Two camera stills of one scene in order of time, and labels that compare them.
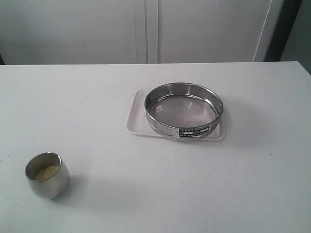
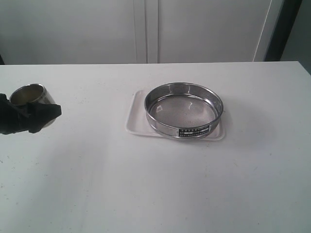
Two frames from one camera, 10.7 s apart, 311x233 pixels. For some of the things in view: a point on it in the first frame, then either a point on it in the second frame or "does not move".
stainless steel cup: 47,175 → 33,93
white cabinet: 98,32 does not move
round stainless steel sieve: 185,111 does not move
